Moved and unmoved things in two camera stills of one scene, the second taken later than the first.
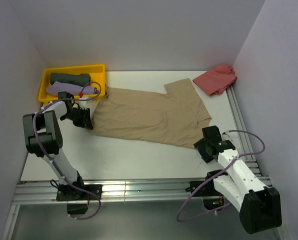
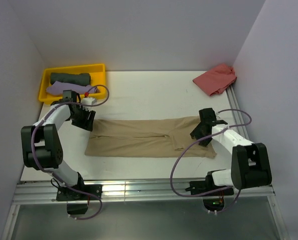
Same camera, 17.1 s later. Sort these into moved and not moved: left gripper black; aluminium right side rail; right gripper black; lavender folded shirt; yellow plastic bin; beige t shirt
Moved: right gripper black; beige t shirt
Not moved: lavender folded shirt; yellow plastic bin; left gripper black; aluminium right side rail
